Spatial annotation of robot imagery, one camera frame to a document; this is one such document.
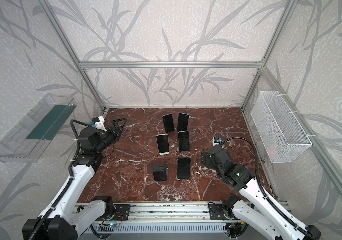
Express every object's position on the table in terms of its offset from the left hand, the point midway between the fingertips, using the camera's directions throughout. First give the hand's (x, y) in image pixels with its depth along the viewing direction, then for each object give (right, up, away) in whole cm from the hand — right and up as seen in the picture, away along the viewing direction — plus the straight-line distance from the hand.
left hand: (127, 119), depth 74 cm
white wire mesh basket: (+70, -8, -12) cm, 71 cm away
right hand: (+42, -15, +2) cm, 45 cm away
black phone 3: (+14, -32, +16) cm, 39 cm away
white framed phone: (+16, -15, +16) cm, 27 cm away
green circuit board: (-6, -51, -4) cm, 51 cm away
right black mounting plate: (+45, -46, -1) cm, 64 cm away
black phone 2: (+28, -2, +23) cm, 36 cm away
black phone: (+19, -2, +26) cm, 32 cm away
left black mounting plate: (-2, -46, -1) cm, 46 cm away
